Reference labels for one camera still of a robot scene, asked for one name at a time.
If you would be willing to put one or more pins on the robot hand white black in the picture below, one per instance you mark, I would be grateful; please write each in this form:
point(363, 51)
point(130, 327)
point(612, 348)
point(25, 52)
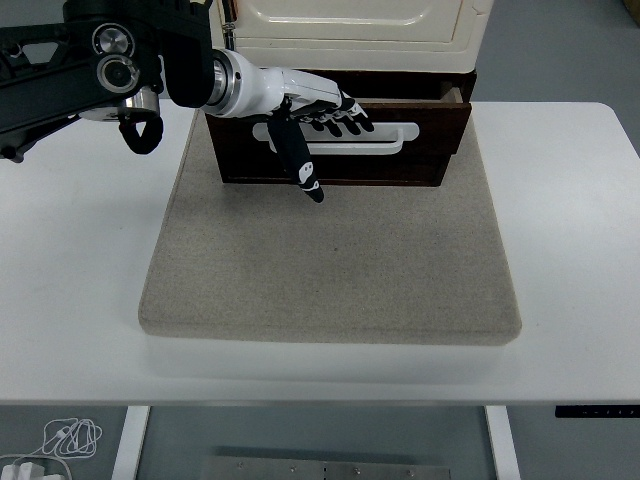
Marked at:
point(265, 90)

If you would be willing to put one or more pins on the dark brown wooden drawer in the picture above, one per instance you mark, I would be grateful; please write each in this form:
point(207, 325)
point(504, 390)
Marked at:
point(375, 167)

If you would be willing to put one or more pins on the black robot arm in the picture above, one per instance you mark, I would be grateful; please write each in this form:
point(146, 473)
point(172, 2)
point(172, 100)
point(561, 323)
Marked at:
point(50, 75)

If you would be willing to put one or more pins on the dark brown wooden drawer case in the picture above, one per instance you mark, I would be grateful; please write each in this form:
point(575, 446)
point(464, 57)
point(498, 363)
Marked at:
point(468, 82)

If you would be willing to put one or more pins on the beige fabric mat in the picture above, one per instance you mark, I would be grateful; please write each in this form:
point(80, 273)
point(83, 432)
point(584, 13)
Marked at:
point(325, 260)

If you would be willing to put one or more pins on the white table leg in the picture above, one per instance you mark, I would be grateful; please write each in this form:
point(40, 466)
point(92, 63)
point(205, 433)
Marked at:
point(502, 440)
point(131, 440)

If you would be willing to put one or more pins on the tan box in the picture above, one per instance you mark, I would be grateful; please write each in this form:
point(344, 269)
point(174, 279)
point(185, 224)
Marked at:
point(632, 9)

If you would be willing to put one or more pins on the white power adapter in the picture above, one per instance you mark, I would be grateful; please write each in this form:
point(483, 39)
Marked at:
point(25, 471)

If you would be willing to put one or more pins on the black table control panel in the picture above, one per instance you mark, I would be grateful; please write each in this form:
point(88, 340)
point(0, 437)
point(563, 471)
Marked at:
point(595, 412)

